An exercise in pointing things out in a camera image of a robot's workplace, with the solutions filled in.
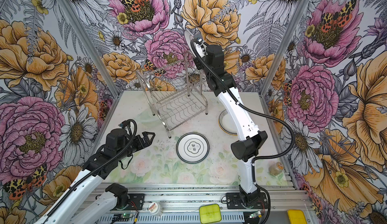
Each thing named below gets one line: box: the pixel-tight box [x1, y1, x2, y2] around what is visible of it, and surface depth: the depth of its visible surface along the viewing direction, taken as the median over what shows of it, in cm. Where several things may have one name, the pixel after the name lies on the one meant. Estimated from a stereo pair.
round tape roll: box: [148, 202, 163, 216], surface depth 65 cm
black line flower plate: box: [175, 132, 211, 164], surface depth 91 cm
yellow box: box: [287, 209, 308, 224], surface depth 71 cm
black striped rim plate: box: [218, 109, 238, 136], surface depth 104 cm
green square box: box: [199, 203, 222, 224], surface depth 72 cm
